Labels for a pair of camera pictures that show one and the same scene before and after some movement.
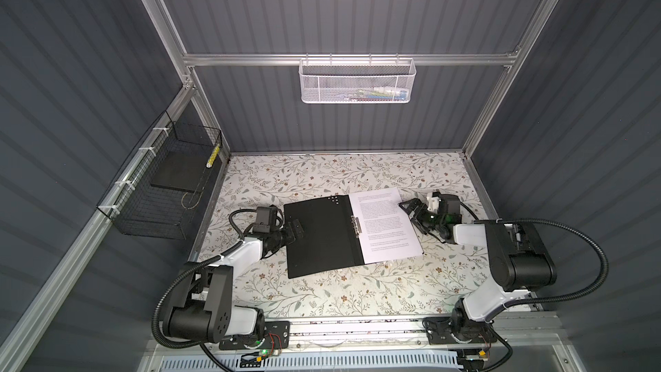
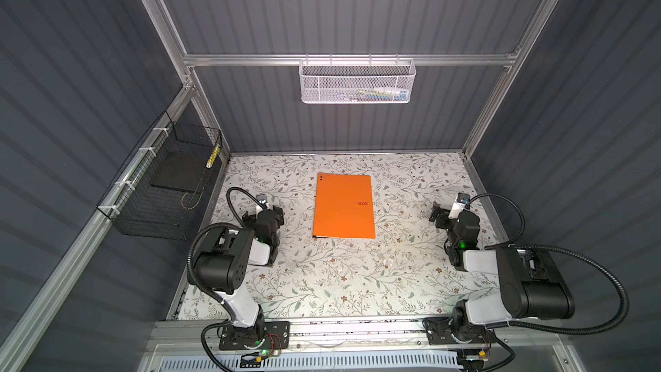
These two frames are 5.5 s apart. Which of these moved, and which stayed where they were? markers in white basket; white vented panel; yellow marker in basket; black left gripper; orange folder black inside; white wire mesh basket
Moved: black left gripper; orange folder black inside
Stayed: yellow marker in basket; markers in white basket; white wire mesh basket; white vented panel
